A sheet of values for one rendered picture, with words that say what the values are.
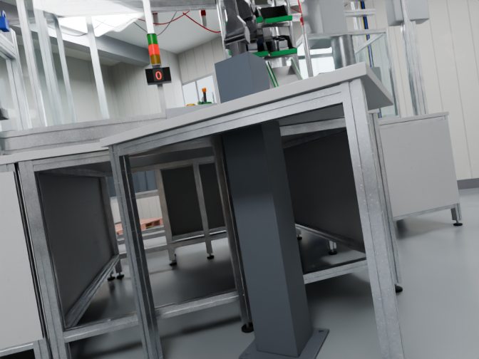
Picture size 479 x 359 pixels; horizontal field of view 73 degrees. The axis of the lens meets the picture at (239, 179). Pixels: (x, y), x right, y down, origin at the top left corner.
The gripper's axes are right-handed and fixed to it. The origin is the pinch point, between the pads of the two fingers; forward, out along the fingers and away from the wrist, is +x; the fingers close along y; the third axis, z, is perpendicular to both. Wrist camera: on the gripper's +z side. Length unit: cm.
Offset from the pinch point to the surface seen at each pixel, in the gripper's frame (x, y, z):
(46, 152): -30, 79, -56
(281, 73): 18.8, -13.8, -6.6
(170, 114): -20, 35, -41
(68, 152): -28, 71, -56
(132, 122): -17, 52, -41
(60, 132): -24, 78, -45
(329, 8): 76, -59, 75
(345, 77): -69, -20, -62
